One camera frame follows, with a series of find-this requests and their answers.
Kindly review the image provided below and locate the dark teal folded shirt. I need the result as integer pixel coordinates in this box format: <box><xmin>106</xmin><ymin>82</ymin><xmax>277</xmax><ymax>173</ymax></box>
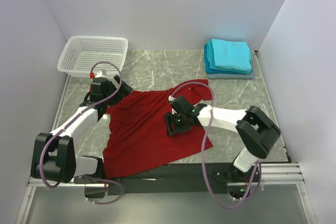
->
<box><xmin>204</xmin><ymin>44</ymin><xmax>251</xmax><ymax>75</ymax></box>

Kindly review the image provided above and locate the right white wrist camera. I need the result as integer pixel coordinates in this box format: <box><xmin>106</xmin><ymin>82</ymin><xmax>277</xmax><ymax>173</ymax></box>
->
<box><xmin>168</xmin><ymin>95</ymin><xmax>175</xmax><ymax>102</ymax></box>

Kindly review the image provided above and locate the white plastic basket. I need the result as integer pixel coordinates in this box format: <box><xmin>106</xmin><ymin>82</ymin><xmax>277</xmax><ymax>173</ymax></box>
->
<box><xmin>57</xmin><ymin>36</ymin><xmax>128</xmax><ymax>79</ymax></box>

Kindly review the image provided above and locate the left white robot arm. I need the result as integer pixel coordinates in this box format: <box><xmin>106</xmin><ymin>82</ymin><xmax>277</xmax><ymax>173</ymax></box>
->
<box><xmin>30</xmin><ymin>76</ymin><xmax>133</xmax><ymax>184</ymax></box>

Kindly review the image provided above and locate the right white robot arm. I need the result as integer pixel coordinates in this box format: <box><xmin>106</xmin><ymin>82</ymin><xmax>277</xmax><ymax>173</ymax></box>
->
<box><xmin>164</xmin><ymin>96</ymin><xmax>281</xmax><ymax>182</ymax></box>

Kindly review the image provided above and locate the black base beam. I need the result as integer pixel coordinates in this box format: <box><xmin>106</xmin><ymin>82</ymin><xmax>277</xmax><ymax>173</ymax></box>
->
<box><xmin>113</xmin><ymin>163</ymin><xmax>235</xmax><ymax>194</ymax></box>

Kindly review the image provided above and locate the red t shirt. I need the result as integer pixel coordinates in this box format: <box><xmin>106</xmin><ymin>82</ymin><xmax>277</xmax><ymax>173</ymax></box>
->
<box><xmin>103</xmin><ymin>79</ymin><xmax>212</xmax><ymax>178</ymax></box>

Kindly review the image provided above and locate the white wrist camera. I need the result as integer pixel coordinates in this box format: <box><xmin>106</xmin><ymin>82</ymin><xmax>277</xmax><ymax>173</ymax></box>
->
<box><xmin>89</xmin><ymin>69</ymin><xmax>108</xmax><ymax>79</ymax></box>
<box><xmin>168</xmin><ymin>95</ymin><xmax>175</xmax><ymax>102</ymax></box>

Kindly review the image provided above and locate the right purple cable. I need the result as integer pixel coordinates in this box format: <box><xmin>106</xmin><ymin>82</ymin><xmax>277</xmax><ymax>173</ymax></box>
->
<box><xmin>167</xmin><ymin>82</ymin><xmax>263</xmax><ymax>209</ymax></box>

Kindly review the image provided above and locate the light turquoise folded shirt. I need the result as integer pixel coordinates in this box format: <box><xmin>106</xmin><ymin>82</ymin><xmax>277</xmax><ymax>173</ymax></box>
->
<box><xmin>207</xmin><ymin>39</ymin><xmax>252</xmax><ymax>74</ymax></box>

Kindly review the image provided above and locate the left aluminium rail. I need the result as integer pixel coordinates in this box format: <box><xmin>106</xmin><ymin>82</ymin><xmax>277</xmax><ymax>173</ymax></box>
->
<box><xmin>15</xmin><ymin>77</ymin><xmax>87</xmax><ymax>224</ymax></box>

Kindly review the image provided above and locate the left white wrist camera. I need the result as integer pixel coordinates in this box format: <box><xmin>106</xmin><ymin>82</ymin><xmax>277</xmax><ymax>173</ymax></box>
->
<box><xmin>89</xmin><ymin>69</ymin><xmax>108</xmax><ymax>79</ymax></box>

